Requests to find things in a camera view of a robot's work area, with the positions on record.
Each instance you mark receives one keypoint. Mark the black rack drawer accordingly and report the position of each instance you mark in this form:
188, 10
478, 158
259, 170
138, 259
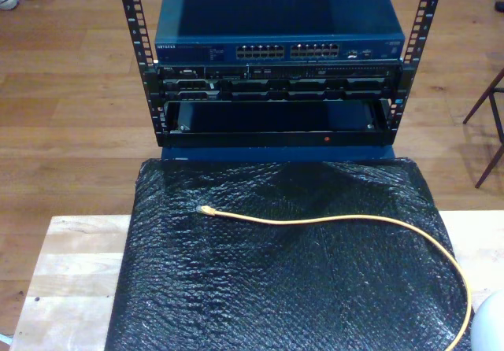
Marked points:
275, 137

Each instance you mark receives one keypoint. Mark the black rack server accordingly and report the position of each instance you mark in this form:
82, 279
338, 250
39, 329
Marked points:
275, 85

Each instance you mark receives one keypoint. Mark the black bubble wrap mat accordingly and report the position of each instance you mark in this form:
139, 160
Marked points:
275, 288

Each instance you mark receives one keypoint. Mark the small white strip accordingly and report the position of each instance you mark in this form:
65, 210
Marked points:
4, 339

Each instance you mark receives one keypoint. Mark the blue base plate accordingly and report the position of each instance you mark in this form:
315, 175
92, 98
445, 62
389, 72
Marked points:
236, 154

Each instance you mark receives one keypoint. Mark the black perforated rack frame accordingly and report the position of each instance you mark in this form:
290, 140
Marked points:
157, 130

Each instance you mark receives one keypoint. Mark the blue network switch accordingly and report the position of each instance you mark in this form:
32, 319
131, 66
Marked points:
275, 12

